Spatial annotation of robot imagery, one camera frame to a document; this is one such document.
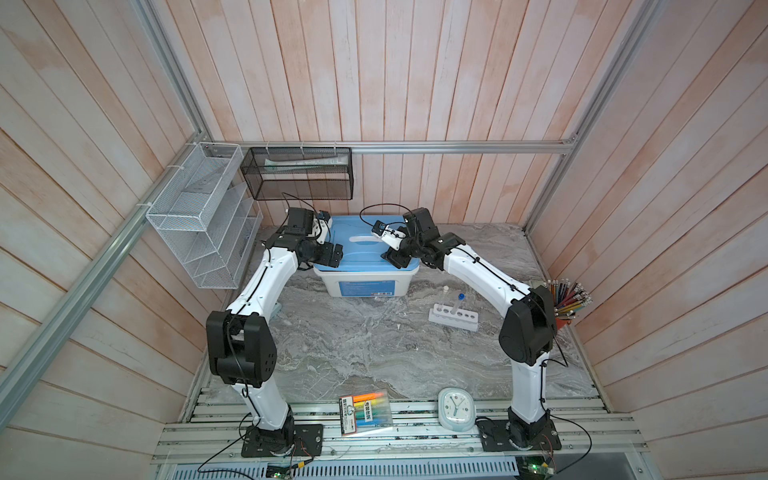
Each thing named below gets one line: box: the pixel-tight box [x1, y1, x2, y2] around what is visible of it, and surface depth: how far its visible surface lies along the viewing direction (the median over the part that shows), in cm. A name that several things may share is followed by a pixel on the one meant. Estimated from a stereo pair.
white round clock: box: [438, 387, 476, 432], surface depth 78 cm
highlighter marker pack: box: [339, 390, 393, 436], surface depth 79 cm
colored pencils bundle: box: [543, 278, 593, 319], surface depth 85 cm
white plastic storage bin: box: [313, 266, 420, 298], surface depth 94 cm
